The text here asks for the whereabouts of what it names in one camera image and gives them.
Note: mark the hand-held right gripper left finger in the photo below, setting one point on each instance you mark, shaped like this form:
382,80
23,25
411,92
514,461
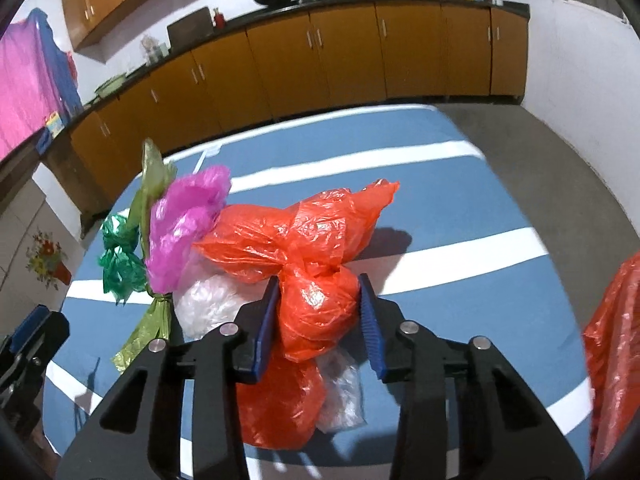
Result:
265,330

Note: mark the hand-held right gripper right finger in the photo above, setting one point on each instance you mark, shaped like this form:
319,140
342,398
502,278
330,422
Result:
372,330

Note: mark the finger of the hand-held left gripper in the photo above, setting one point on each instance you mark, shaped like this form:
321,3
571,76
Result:
35,330

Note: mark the white plastic bag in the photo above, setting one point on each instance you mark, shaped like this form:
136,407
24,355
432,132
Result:
210,305

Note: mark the clear plastic bag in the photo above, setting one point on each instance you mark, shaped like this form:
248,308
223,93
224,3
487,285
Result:
342,390

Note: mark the red plastic bag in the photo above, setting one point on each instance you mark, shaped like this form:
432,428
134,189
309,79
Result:
305,240

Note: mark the green plastic bag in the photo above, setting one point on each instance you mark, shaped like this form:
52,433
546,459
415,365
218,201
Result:
120,265

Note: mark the olive plastic bag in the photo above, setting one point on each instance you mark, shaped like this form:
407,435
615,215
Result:
156,320

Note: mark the pink plastic bag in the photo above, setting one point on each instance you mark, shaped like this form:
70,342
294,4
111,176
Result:
180,220

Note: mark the red lined waste basket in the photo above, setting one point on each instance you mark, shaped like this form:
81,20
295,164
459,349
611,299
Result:
617,360

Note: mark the floral tiled counter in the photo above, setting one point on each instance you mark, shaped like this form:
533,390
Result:
30,240

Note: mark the blue white striped tablecloth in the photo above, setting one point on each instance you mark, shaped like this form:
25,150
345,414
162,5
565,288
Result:
450,200

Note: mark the pink and blue cloth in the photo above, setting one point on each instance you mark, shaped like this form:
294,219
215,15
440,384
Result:
30,85

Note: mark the green basin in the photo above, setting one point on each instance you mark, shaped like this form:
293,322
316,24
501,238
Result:
111,86

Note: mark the wooden lower cabinets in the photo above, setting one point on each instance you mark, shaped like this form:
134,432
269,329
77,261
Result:
340,55

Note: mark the clear jars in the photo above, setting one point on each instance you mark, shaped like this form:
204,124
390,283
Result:
154,50

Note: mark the dark cutting board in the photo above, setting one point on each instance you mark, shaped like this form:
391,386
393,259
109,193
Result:
190,27

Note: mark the red bottle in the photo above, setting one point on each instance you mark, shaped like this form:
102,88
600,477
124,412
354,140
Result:
219,19

